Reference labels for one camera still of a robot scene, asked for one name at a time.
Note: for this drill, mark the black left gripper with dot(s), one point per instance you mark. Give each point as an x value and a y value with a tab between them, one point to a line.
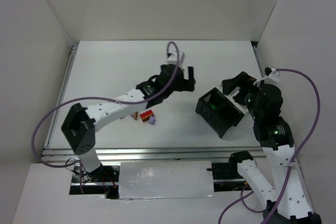
182	82

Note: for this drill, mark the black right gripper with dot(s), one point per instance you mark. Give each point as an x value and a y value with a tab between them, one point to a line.
239	87

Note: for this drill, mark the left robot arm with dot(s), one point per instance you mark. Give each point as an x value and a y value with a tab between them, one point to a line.
82	123

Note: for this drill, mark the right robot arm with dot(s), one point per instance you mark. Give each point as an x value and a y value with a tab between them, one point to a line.
285	200

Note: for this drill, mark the black compartment container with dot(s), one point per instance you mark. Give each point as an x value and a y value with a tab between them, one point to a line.
227	115

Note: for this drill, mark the lavender lego brick front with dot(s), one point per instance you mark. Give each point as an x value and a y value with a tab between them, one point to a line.
152	120

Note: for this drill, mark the red brown lego brick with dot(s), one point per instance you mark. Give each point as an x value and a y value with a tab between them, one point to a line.
145	116

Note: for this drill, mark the brown flat lego plate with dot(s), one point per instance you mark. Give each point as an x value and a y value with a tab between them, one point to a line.
135	116

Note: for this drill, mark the white taped cover sheet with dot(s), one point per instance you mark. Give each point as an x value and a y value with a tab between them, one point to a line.
173	179

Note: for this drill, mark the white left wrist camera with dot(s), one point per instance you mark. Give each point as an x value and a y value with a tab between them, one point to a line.
175	58

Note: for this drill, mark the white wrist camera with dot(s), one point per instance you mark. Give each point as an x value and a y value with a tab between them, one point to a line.
271	76
175	58

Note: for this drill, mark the aluminium right rail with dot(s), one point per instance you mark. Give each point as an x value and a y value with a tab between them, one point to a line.
258	58

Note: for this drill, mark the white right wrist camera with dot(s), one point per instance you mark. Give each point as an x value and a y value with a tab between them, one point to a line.
271	76

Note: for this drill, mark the aluminium front rail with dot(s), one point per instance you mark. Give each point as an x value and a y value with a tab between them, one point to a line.
175	154

